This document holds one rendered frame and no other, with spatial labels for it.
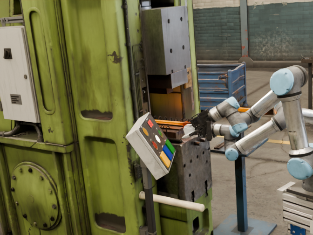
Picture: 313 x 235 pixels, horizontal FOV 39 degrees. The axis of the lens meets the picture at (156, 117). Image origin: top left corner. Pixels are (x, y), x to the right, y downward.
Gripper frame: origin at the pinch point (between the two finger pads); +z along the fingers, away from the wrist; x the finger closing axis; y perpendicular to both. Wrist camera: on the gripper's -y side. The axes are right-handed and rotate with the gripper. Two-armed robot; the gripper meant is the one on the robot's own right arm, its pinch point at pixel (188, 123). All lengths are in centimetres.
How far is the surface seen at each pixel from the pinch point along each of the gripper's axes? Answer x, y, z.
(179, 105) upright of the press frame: 22.9, -6.1, 20.0
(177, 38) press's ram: -1, -56, 2
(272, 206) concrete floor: 96, 101, -20
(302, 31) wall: 755, 19, 147
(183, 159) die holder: -15.1, 19.0, -3.2
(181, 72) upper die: 1.0, -34.4, 2.3
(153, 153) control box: -70, -6, -21
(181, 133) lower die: -4.8, 5.4, 2.7
